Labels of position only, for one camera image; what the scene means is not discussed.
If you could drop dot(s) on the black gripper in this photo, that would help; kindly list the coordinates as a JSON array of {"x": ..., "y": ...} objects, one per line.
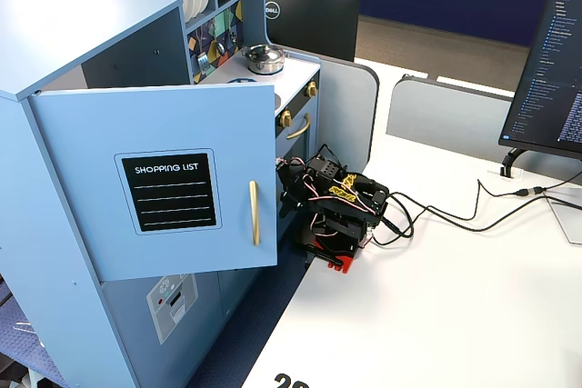
[{"x": 287, "y": 194}]

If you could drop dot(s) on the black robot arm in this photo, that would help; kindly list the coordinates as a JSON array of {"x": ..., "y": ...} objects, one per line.
[{"x": 350, "y": 206}]

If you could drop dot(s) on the blue cabinet door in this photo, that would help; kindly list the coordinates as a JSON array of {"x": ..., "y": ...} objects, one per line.
[{"x": 182, "y": 124}]

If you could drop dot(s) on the red table clamp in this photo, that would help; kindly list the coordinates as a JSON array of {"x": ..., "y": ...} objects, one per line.
[{"x": 341, "y": 263}]

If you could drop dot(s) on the gold stove knob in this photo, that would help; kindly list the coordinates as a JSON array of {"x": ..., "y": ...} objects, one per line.
[
  {"x": 286, "y": 118},
  {"x": 312, "y": 89}
]

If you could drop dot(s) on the black shopping list decal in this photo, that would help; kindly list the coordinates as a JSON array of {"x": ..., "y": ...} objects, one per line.
[{"x": 173, "y": 192}]

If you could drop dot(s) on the gray rounded desk divider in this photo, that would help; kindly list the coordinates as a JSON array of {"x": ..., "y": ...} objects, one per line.
[{"x": 350, "y": 106}]

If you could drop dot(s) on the silver toy pot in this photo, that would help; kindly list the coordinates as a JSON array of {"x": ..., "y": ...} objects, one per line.
[{"x": 263, "y": 58}]

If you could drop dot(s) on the silver toy spatula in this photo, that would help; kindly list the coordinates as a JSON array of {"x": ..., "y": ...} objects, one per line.
[{"x": 203, "y": 63}]

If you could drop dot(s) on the silver toy ladle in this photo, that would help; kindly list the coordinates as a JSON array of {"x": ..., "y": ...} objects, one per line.
[{"x": 221, "y": 48}]

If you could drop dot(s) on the gray low desk divider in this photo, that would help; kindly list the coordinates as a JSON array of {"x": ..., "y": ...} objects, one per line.
[{"x": 445, "y": 120}]

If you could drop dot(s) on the black Dell monitor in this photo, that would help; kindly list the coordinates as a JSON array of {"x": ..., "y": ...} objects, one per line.
[{"x": 314, "y": 24}]

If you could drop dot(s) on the blue toy kitchen body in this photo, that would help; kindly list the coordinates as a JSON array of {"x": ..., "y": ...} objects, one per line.
[{"x": 68, "y": 42}]

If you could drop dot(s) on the gray flat stand base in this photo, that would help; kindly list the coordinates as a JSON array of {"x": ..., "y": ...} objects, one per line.
[{"x": 568, "y": 220}]

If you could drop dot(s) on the monitor with code screen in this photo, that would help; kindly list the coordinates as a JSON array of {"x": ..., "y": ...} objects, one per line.
[{"x": 550, "y": 79}]

